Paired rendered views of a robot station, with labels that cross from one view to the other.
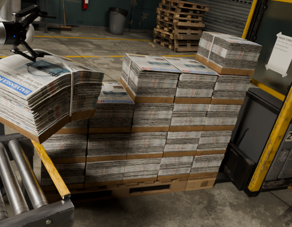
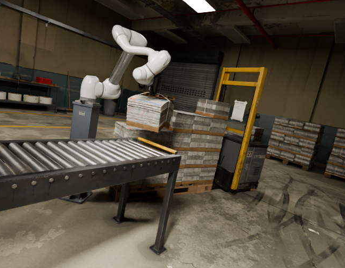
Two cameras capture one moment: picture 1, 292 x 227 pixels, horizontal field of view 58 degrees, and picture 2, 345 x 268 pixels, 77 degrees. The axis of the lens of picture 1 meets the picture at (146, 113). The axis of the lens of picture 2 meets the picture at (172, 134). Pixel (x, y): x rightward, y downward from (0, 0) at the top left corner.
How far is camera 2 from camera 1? 1.12 m
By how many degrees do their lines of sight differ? 20
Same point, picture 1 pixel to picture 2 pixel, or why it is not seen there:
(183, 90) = (196, 125)
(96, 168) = not seen: hidden behind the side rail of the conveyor
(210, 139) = (208, 157)
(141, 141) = not seen: hidden behind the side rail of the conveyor
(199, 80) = (203, 120)
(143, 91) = (177, 125)
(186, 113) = (197, 140)
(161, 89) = (186, 125)
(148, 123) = (178, 144)
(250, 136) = (226, 160)
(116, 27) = (109, 110)
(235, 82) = (220, 123)
